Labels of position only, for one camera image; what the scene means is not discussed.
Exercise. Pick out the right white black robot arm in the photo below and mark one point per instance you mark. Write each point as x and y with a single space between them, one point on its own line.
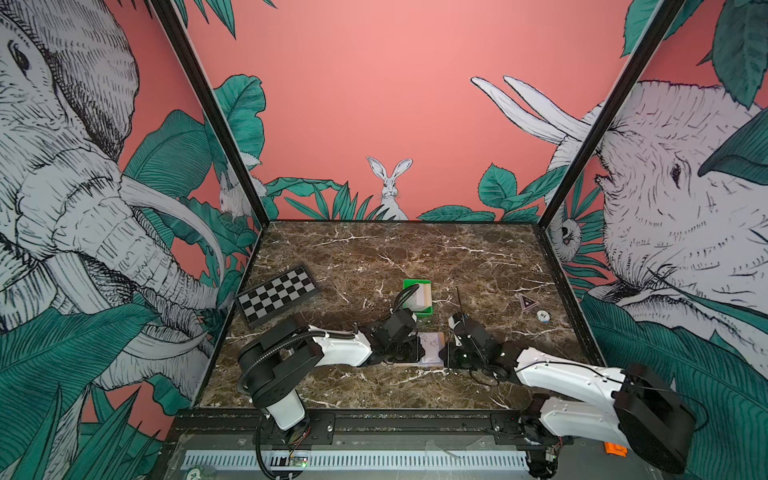
631 407

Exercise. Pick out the tan leather card holder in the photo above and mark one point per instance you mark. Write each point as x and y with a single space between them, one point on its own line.
431 343

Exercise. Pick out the black white checkerboard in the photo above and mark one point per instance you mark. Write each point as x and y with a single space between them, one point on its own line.
272 297

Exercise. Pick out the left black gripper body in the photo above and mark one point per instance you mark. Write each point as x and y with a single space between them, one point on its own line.
409 352

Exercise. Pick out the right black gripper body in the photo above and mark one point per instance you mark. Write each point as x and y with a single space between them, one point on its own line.
460 358

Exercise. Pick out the right black frame post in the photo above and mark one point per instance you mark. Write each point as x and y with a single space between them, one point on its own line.
663 16

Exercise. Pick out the black mounting rail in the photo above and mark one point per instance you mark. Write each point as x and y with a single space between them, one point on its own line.
323 426

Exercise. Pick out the green plastic card tray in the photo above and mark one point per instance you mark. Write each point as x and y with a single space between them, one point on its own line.
407 283

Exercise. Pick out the white slotted cable duct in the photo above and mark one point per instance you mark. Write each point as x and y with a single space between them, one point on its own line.
353 460

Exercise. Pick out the orange connector block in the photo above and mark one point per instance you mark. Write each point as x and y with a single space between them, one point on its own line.
615 450

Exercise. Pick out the triangle marker sticker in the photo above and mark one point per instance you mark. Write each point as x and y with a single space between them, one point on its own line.
527 304

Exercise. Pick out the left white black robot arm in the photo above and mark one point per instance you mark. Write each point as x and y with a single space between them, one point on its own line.
274 364

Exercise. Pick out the black frame post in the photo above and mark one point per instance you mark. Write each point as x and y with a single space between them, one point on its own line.
663 16
183 48

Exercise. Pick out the left black frame post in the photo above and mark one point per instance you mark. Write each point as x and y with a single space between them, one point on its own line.
183 48

